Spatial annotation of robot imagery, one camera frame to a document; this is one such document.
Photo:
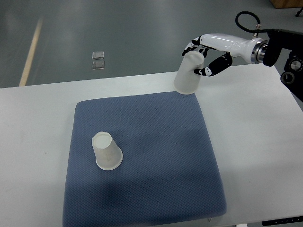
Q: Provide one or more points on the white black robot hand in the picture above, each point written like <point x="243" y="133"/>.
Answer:
<point x="252" y="51"/>

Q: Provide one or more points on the white paper cup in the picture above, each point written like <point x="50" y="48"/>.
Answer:
<point x="108" y="155"/>
<point x="186" y="81"/>

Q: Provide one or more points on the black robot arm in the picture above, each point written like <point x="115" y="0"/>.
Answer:
<point x="286" y="47"/>

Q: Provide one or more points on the wooden box corner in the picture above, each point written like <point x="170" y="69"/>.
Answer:
<point x="285" y="4"/>

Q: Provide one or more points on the black tripod leg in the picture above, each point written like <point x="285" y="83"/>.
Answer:
<point x="299" y="12"/>

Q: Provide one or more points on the blue fabric mat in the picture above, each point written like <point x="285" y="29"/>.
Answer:
<point x="168" y="174"/>

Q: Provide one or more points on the upper metal floor plate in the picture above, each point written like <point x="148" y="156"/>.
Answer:
<point x="98" y="55"/>

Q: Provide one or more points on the black table control panel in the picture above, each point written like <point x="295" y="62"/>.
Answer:
<point x="291" y="220"/>

